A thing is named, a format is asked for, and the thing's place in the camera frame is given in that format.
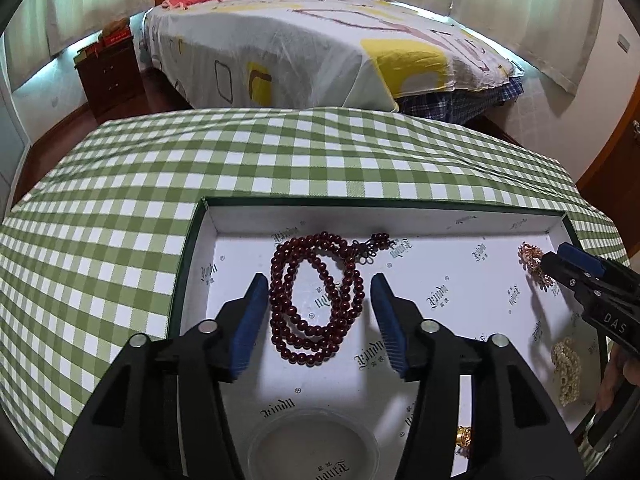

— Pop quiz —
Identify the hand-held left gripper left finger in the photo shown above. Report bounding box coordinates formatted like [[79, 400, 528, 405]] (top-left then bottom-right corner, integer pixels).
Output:
[[54, 273, 271, 480]]

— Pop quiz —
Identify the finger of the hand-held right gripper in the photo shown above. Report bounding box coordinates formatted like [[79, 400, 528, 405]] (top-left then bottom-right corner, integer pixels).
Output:
[[557, 242, 610, 279], [540, 252, 598, 306]]

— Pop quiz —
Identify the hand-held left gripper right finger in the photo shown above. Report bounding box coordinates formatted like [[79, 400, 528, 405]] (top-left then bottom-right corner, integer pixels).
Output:
[[370, 272, 587, 480]]

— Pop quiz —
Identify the dark red bead bracelet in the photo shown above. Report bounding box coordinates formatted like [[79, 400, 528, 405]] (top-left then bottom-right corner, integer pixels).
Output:
[[269, 230, 391, 367]]

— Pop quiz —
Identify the rose gold pearl brooch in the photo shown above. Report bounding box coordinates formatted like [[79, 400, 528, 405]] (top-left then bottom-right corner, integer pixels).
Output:
[[517, 241, 557, 292]]

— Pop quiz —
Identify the cream pearl bracelet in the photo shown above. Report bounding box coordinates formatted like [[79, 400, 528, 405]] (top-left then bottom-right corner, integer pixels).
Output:
[[550, 337, 584, 408]]

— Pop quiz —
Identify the shallow green cardboard tray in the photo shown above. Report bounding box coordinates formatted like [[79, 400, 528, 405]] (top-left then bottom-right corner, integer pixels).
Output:
[[165, 196, 614, 480]]

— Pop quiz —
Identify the pale jade bangle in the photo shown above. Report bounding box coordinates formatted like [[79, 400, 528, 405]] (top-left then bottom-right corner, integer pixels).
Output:
[[245, 407, 382, 480]]

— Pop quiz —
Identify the red and gold pendant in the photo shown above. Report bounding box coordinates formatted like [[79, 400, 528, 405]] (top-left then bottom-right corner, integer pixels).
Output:
[[453, 424, 475, 459]]

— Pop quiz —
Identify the person's right hand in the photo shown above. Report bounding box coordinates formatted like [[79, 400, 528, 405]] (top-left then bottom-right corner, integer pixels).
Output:
[[596, 349, 629, 414]]

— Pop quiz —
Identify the brown wooden door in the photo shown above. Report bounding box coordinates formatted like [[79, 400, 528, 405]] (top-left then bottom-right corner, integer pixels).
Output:
[[575, 72, 640, 257]]

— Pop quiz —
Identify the green checkered tablecloth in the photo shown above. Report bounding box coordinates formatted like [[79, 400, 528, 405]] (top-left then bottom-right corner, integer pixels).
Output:
[[0, 106, 627, 480]]

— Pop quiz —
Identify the blue plaid bed sheet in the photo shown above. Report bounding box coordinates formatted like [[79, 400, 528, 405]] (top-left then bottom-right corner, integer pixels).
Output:
[[399, 77, 527, 127]]

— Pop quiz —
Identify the bed with patterned sheet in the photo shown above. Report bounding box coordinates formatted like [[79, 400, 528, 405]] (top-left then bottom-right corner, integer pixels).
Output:
[[142, 0, 527, 127]]

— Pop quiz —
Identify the dark wooden nightstand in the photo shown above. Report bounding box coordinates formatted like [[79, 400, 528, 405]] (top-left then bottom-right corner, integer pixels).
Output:
[[74, 35, 151, 119]]

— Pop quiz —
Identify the frosted glass wardrobe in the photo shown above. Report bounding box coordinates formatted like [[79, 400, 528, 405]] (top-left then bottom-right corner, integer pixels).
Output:
[[0, 74, 29, 192]]

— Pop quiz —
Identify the dark green box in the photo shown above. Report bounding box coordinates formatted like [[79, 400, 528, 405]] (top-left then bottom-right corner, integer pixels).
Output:
[[73, 45, 101, 69]]

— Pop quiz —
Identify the red box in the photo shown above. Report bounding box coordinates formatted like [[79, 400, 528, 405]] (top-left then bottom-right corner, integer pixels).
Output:
[[97, 30, 134, 49]]

